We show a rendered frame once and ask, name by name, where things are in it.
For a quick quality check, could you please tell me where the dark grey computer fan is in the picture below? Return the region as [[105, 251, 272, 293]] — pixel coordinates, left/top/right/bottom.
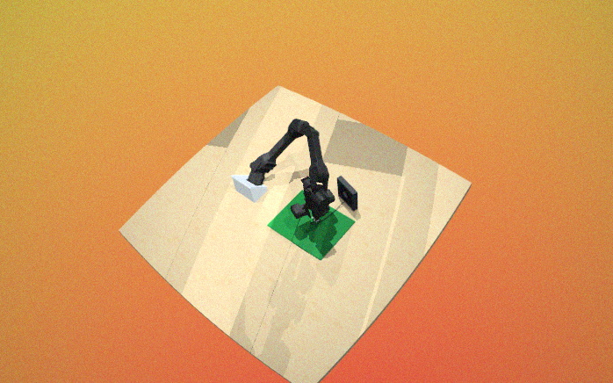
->
[[337, 175, 357, 212]]

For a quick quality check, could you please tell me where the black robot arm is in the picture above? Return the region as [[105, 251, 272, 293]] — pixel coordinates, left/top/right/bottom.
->
[[245, 119, 330, 219]]

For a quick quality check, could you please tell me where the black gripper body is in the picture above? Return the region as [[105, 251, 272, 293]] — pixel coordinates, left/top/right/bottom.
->
[[291, 189, 335, 219]]

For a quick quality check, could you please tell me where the green circuit board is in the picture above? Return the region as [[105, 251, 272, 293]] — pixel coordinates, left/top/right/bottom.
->
[[268, 190, 355, 260]]

